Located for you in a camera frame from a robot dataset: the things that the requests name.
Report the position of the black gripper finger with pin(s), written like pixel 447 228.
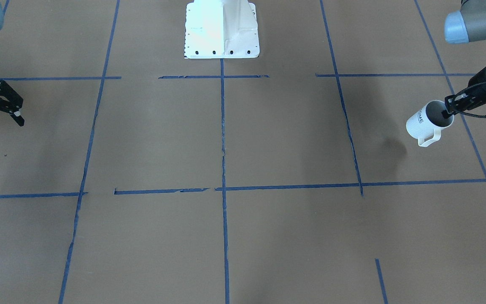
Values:
pixel 11 102
pixel 451 106

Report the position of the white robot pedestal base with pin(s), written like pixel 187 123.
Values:
pixel 221 29

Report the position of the white mug with handle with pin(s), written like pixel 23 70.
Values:
pixel 427 124

